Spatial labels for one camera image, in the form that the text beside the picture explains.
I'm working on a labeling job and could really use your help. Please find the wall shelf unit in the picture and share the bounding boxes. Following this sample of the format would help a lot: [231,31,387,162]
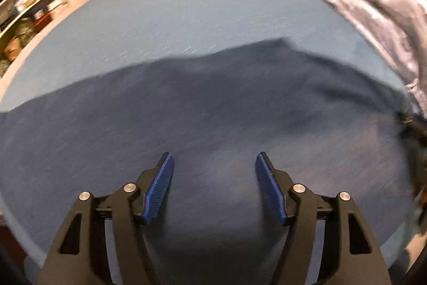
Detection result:
[1,0,63,75]

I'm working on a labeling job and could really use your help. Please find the grey crumpled blanket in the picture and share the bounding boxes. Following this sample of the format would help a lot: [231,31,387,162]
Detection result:
[324,0,426,111]

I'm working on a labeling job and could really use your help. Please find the blue quilted bed mattress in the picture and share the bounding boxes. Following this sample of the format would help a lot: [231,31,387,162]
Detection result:
[1,0,413,268]

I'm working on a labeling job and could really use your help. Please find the dark blue denim pants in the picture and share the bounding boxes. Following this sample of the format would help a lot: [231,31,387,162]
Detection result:
[1,40,413,284]

